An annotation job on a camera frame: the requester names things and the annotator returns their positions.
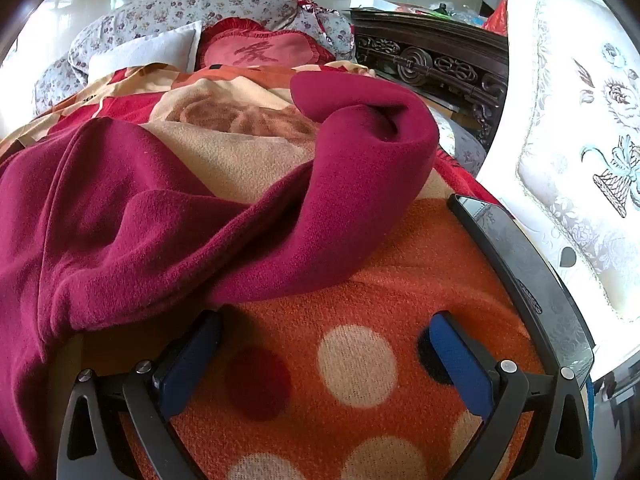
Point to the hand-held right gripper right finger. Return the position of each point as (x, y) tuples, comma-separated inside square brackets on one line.
[(462, 365)]

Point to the red heart cushion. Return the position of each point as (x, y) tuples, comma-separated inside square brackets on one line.
[(260, 50)]

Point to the white pillow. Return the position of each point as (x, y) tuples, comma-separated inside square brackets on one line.
[(150, 50)]

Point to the floral bed sheet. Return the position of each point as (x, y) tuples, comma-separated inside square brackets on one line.
[(467, 152)]

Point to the orange red printed blanket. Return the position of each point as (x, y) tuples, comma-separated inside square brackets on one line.
[(360, 310)]

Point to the flat white box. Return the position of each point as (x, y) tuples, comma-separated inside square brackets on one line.
[(385, 4)]

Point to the colourful clutter pile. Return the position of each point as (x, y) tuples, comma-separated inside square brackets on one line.
[(450, 14)]

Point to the floral quilt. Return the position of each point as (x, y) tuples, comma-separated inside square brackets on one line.
[(175, 7)]

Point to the dark carved wooden headboard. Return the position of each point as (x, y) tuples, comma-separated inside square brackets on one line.
[(425, 55)]

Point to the black smartphone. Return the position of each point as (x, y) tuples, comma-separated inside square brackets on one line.
[(525, 270)]

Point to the maroon fleece garment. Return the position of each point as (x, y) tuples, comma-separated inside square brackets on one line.
[(150, 240)]

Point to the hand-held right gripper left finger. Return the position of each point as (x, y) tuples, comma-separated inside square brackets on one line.
[(192, 360)]

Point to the red plastic bag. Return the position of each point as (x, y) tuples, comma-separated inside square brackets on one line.
[(500, 17)]

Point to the red patterned bundle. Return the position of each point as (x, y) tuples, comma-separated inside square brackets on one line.
[(305, 0)]

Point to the white embroidered chair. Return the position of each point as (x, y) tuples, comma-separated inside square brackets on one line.
[(565, 125)]

